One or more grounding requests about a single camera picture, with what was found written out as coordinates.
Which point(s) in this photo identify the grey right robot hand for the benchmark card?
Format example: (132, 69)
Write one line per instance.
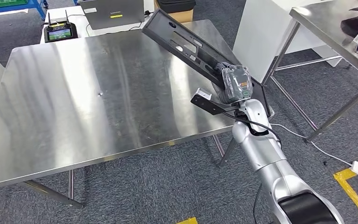
(237, 83)

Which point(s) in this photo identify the black plastic panel part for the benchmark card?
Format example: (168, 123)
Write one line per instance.
(179, 40)

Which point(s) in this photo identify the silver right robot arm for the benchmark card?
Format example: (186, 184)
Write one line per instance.
(265, 154)

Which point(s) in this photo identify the stainless steel workbench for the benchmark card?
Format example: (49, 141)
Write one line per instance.
(74, 108)

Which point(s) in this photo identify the blue metal shelf rack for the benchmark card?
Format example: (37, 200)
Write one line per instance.
(34, 3)

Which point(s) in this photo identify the white cabinet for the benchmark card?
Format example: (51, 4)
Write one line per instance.
(253, 31)

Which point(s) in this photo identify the cardboard box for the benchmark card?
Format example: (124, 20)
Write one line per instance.
(182, 16)

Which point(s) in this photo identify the black zip case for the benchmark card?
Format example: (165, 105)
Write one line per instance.
(176, 5)

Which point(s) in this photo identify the grey laptop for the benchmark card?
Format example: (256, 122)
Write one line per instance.
(111, 12)

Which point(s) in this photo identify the yellow floor tape square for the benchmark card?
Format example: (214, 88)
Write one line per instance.
(352, 191)
(188, 221)

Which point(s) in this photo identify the black screen remote controller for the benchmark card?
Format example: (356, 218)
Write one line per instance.
(60, 33)

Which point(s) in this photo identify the green plastic crate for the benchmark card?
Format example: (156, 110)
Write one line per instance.
(9, 3)

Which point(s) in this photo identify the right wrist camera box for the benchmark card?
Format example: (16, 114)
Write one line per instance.
(206, 103)

